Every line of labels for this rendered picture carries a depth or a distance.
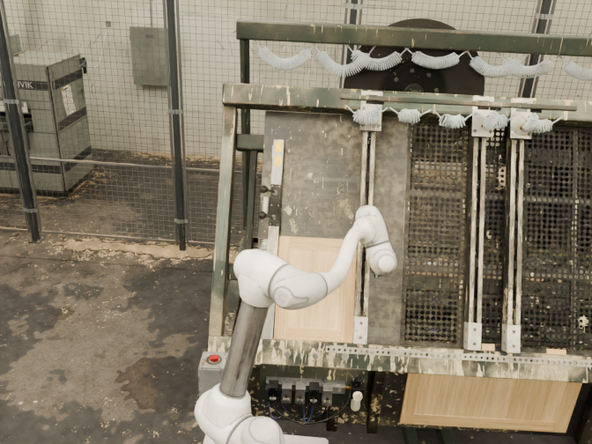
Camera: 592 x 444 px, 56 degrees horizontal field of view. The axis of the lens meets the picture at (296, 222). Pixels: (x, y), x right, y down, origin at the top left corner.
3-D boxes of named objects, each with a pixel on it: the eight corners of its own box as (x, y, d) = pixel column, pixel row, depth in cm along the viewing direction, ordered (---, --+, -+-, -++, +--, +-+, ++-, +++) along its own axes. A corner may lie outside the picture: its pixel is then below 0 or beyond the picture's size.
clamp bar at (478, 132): (459, 347, 265) (475, 355, 241) (466, 102, 275) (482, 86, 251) (480, 349, 265) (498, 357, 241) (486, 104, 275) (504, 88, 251)
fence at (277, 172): (262, 337, 266) (262, 338, 262) (274, 141, 274) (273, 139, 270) (272, 337, 266) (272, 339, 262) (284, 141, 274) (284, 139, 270)
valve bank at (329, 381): (256, 425, 258) (257, 384, 247) (259, 402, 271) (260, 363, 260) (365, 431, 257) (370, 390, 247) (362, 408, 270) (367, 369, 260)
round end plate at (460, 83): (337, 158, 332) (349, 15, 297) (337, 155, 337) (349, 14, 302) (472, 165, 331) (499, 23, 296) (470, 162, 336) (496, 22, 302)
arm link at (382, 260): (397, 270, 234) (388, 240, 235) (403, 270, 218) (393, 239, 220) (373, 278, 234) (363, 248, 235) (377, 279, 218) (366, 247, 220)
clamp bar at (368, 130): (348, 341, 266) (352, 348, 242) (358, 97, 275) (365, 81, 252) (368, 342, 266) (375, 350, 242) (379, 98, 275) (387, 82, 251)
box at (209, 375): (199, 400, 245) (197, 367, 237) (203, 381, 256) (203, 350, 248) (225, 402, 245) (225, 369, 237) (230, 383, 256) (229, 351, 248)
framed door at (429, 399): (399, 420, 307) (399, 423, 305) (412, 339, 283) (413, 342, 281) (564, 430, 306) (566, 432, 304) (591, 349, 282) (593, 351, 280)
